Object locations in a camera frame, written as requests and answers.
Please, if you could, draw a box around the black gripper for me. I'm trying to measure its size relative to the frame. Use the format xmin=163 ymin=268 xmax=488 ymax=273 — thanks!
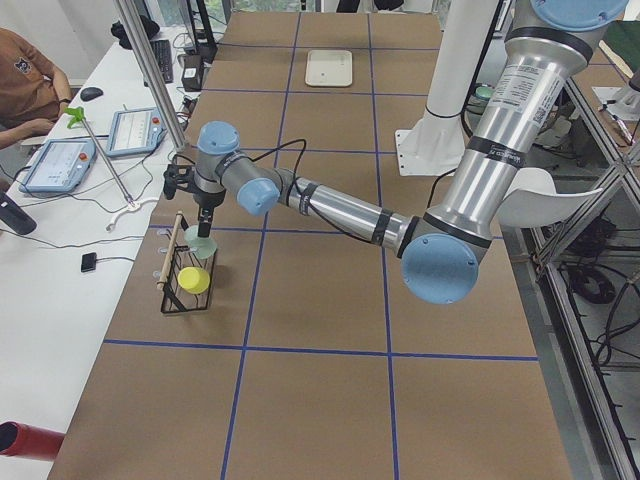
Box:
xmin=193 ymin=188 xmax=225 ymax=237

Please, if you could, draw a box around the black computer mouse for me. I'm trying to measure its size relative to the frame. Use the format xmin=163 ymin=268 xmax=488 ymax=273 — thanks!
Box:
xmin=80 ymin=87 xmax=104 ymax=102

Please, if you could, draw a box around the white plastic chair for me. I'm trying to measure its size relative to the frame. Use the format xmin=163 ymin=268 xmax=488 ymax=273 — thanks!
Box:
xmin=497 ymin=167 xmax=603 ymax=228

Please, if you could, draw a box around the small black square device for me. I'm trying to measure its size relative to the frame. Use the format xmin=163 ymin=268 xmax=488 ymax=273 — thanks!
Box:
xmin=80 ymin=252 xmax=98 ymax=273

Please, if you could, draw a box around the far blue teach pendant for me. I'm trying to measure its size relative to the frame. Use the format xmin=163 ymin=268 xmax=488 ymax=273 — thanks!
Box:
xmin=106 ymin=108 xmax=166 ymax=158

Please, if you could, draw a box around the person in brown shirt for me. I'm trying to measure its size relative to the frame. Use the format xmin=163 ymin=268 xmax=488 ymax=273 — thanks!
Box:
xmin=1 ymin=29 xmax=73 ymax=148

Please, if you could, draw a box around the black keyboard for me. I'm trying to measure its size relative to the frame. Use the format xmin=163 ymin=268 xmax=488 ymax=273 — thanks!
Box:
xmin=150 ymin=39 xmax=174 ymax=83

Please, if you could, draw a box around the metal rod green clamp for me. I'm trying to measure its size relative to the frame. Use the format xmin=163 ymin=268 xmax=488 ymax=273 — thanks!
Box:
xmin=64 ymin=107 xmax=159 ymax=232

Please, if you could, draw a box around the cream rabbit tray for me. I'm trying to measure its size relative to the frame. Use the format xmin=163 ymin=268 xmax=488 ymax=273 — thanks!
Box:
xmin=305 ymin=49 xmax=353 ymax=88

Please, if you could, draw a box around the black wire cup rack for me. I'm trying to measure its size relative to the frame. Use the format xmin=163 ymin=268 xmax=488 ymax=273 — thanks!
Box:
xmin=155 ymin=211 xmax=217 ymax=314

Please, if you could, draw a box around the black handheld object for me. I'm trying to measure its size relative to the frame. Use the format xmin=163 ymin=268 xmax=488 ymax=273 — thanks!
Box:
xmin=0 ymin=192 xmax=37 ymax=235

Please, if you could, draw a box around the black power adapter box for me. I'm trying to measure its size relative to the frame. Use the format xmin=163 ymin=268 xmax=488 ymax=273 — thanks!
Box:
xmin=181 ymin=54 xmax=204 ymax=92

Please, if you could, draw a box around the aluminium frame post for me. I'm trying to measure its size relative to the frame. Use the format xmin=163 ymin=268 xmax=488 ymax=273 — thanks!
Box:
xmin=114 ymin=0 xmax=187 ymax=153

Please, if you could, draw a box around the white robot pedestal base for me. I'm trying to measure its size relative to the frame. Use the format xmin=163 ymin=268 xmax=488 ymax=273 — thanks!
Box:
xmin=395 ymin=0 xmax=500 ymax=176

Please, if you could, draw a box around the red cylinder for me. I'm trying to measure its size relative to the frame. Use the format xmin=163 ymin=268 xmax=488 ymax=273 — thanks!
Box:
xmin=1 ymin=421 xmax=65 ymax=461

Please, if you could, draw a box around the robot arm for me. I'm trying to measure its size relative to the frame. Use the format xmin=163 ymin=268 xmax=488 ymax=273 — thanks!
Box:
xmin=193 ymin=1 xmax=626 ymax=304

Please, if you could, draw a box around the near blue teach pendant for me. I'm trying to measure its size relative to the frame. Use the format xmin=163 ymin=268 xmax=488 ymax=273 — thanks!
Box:
xmin=19 ymin=139 xmax=96 ymax=194

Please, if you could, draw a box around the blue teach pendant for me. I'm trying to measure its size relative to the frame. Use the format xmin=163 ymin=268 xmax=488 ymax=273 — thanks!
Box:
xmin=106 ymin=108 xmax=166 ymax=158
xmin=19 ymin=139 xmax=96 ymax=194

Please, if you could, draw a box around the pale green cup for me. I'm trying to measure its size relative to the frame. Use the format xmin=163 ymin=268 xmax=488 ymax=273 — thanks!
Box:
xmin=184 ymin=225 xmax=218 ymax=260

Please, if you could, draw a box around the yellow cup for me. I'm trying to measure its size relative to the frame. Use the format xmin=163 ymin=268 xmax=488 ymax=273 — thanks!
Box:
xmin=177 ymin=267 xmax=211 ymax=295

